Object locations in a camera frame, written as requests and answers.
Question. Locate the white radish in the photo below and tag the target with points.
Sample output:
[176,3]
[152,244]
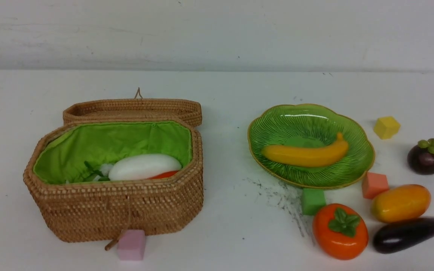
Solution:
[142,167]

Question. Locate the orange red carrot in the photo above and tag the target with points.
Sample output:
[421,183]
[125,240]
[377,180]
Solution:
[163,175]

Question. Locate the yellow banana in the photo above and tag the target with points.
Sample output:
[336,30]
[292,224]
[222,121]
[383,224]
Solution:
[308,157]

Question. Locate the orange persimmon with leaf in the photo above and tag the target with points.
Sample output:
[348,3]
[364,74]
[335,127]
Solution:
[340,231]

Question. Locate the yellow orange mango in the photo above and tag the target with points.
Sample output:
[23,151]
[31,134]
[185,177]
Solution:
[401,203]

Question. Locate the purple eggplant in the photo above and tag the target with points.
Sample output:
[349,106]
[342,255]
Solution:
[398,236]

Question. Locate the dark purple mangosteen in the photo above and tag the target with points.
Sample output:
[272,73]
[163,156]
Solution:
[421,157]

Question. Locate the woven wicker basket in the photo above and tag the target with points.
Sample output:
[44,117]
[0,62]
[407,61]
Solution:
[77,208]

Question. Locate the pink foam cube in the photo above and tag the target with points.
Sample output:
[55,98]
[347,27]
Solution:
[132,245]

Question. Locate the green ribbed glass plate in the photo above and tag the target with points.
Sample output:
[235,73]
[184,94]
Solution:
[311,126]

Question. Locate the green foam cube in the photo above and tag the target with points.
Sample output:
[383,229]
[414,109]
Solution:
[312,200]

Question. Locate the salmon orange foam cube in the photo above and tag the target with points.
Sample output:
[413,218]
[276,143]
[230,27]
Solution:
[373,184]

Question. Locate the yellow foam cube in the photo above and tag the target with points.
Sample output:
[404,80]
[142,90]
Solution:
[386,127]

